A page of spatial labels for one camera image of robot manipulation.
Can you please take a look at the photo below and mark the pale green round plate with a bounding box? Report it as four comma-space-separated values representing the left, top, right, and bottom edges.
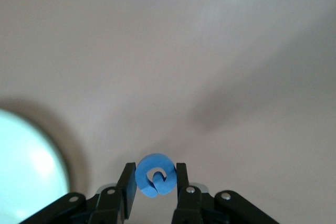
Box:
0, 108, 70, 224

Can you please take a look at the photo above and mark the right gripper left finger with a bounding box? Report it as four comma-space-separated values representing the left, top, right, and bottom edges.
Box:
19, 162, 138, 224

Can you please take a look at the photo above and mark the blue foam letter c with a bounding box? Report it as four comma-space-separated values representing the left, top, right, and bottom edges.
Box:
134, 153, 176, 198

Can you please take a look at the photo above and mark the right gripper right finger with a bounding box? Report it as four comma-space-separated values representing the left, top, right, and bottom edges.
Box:
172, 163, 281, 224

